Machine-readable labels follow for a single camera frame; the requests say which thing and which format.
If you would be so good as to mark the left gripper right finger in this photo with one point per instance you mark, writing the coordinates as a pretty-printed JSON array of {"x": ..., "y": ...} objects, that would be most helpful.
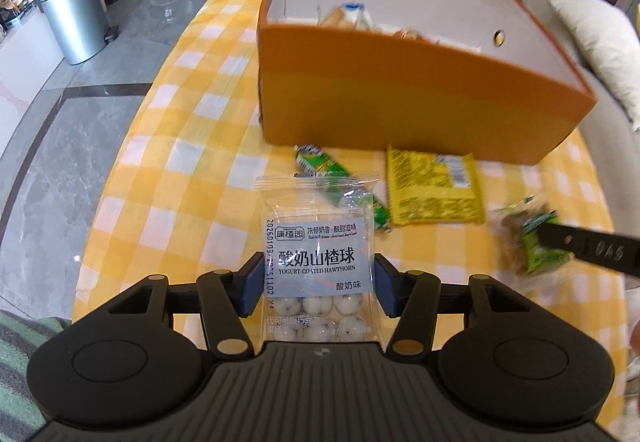
[{"x": 417, "y": 299}]

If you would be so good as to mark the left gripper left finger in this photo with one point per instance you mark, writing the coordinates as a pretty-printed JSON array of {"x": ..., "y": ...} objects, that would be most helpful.
[{"x": 221, "y": 298}]

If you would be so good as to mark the yogurt hawthorn ball packet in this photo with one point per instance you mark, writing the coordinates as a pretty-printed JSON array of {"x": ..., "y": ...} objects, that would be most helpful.
[{"x": 319, "y": 276}]

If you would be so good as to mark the green nut snack packet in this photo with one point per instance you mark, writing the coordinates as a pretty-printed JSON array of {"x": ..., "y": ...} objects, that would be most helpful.
[{"x": 517, "y": 226}]

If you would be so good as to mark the yellow biscuit packet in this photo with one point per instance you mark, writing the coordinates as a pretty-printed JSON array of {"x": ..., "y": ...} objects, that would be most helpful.
[{"x": 432, "y": 188}]

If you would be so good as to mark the green sausage stick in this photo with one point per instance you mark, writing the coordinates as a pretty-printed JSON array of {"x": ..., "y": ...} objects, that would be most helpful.
[{"x": 342, "y": 187}]

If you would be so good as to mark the white blue chips bag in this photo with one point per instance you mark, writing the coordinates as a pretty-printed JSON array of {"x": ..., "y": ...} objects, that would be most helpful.
[{"x": 347, "y": 16}]

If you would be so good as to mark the white breadstick snack packet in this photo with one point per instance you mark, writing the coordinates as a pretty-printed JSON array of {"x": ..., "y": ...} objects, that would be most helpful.
[{"x": 415, "y": 35}]

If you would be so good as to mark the beige sofa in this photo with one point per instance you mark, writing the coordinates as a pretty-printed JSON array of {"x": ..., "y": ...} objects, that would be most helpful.
[{"x": 612, "y": 143}]

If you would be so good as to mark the yellow checkered tablecloth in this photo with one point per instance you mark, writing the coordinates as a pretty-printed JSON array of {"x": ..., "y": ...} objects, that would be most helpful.
[{"x": 180, "y": 198}]

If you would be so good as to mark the white cushion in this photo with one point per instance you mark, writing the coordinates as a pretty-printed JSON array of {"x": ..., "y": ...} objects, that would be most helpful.
[{"x": 610, "y": 45}]

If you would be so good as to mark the striped green blanket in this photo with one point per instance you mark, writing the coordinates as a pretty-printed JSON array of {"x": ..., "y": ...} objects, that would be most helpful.
[{"x": 20, "y": 337}]

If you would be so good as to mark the orange cardboard box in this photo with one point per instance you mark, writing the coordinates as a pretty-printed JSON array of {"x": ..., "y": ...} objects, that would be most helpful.
[{"x": 514, "y": 102}]

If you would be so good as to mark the white low tv console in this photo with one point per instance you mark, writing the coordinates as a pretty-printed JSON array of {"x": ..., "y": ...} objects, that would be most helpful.
[{"x": 29, "y": 54}]

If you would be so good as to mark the silver pedal trash bin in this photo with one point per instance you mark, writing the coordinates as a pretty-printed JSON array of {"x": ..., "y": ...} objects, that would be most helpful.
[{"x": 80, "y": 27}]

